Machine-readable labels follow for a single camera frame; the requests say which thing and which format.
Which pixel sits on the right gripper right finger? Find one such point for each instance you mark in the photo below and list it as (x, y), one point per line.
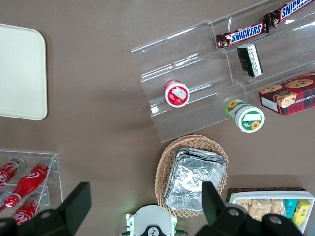
(216, 211)

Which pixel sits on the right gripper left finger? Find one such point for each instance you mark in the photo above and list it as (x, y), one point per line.
(71, 204)

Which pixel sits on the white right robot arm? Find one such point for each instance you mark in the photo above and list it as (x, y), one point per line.
(152, 221)

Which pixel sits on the aluminium foil tray stack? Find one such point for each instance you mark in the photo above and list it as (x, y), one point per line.
(192, 177)

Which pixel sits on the white rectangular snack tray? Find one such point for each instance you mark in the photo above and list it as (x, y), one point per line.
(270, 195)

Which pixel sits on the light wicker basket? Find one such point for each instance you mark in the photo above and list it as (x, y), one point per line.
(197, 141)

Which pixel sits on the beige plastic tray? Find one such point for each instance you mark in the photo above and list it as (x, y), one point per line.
(22, 73)

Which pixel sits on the rice cracker packet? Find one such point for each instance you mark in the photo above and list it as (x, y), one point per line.
(261, 209)
(243, 205)
(278, 206)

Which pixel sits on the red cola bottle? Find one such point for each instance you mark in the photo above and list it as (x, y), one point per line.
(7, 170)
(29, 182)
(24, 211)

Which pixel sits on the clear acrylic bottle rack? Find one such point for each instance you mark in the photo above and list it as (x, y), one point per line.
(53, 157)

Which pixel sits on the teal snack packet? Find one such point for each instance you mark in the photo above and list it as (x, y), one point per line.
(291, 207)

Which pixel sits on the yellow snack packet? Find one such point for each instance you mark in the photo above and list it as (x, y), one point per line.
(302, 211)

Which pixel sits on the green sunflower yogurt cup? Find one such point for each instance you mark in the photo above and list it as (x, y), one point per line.
(248, 119)

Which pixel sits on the red strawberry yogurt cup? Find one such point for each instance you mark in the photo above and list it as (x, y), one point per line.
(177, 94)

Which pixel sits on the red tartan cookie box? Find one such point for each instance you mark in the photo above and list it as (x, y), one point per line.
(292, 96)

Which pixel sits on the small black snack box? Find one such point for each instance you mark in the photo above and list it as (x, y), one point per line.
(249, 61)

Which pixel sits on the clear acrylic stepped shelf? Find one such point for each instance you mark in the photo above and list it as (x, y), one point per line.
(187, 44)

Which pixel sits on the Snickers chocolate bar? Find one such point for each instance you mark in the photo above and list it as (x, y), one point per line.
(246, 34)
(290, 9)

